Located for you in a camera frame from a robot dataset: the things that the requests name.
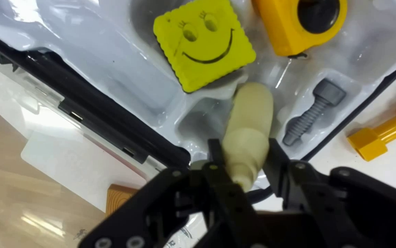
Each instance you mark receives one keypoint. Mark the yellow smiley square block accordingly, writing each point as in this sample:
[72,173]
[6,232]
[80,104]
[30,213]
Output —
[233,60]

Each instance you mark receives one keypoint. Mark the yellow toy bolt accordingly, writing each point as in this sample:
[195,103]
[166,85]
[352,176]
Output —
[377,138]

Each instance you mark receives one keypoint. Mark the yellow block with black hole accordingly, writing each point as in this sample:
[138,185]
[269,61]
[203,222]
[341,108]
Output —
[275,28]

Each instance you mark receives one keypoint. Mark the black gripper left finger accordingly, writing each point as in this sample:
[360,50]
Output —
[192,211]

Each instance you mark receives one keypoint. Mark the grey toy tool case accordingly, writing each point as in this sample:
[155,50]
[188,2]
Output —
[91,46]

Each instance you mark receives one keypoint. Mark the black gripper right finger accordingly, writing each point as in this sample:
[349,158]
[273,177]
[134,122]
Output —
[344,207]

